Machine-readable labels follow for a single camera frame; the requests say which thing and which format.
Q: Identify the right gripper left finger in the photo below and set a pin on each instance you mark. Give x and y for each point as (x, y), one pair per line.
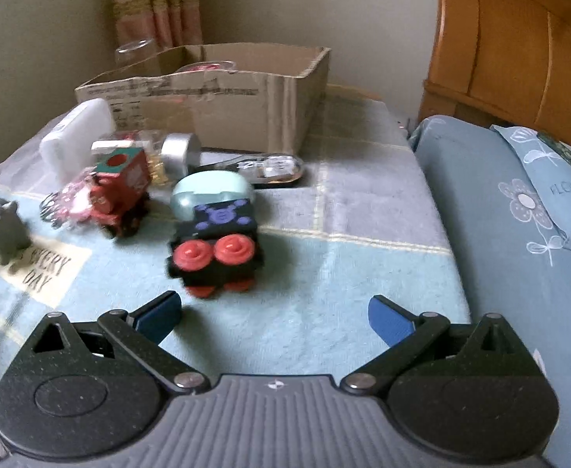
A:
(138, 335)

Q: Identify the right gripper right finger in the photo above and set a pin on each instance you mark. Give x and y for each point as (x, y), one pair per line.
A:
(411, 339)

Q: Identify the black toy car red wheels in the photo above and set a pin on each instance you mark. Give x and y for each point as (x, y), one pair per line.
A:
(218, 248)

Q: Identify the pink keychain charm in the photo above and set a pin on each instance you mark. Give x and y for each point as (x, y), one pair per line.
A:
(68, 207)

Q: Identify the red toy train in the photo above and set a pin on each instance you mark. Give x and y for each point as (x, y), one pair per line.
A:
(118, 192)

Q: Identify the light blue oval case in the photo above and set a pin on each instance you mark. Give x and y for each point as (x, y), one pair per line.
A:
(208, 187)

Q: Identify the grey hippo figurine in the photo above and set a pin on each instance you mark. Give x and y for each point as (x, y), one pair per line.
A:
(14, 236)

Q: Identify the white plastic box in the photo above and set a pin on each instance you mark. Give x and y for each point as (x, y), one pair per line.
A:
(66, 149)

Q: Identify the glass bottle silver cap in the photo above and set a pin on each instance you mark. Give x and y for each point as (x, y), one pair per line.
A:
(170, 156)

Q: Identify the blue floral pillow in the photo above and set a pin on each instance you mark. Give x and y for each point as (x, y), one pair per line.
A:
(549, 174)

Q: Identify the dark remote control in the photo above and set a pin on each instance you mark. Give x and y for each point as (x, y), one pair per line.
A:
(559, 148)

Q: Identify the brown cardboard box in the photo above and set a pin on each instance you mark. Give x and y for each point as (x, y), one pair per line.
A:
(267, 105)

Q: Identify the clear jar red lid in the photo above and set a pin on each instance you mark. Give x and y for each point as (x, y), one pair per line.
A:
(203, 66)

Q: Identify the clear glass cup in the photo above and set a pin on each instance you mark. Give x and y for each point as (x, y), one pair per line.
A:
(135, 51)

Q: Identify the wooden headboard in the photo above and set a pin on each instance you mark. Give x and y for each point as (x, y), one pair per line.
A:
(502, 61)

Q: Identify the striped pink curtain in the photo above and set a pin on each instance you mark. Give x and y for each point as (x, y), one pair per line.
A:
(169, 23)

